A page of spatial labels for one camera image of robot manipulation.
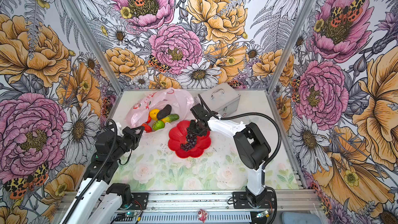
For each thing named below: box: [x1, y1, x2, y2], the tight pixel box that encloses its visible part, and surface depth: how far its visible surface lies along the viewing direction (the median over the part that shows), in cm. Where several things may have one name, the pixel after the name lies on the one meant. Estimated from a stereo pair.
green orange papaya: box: [160, 113, 180, 123], surface depth 104 cm
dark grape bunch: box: [180, 127, 198, 152], surface depth 91 cm
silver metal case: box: [194, 82, 241, 118], surface depth 99 cm
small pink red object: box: [197, 208, 208, 224], surface depth 69 cm
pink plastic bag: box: [125, 87, 195, 142], surface depth 91 cm
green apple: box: [152, 120, 166, 131], surface depth 97 cm
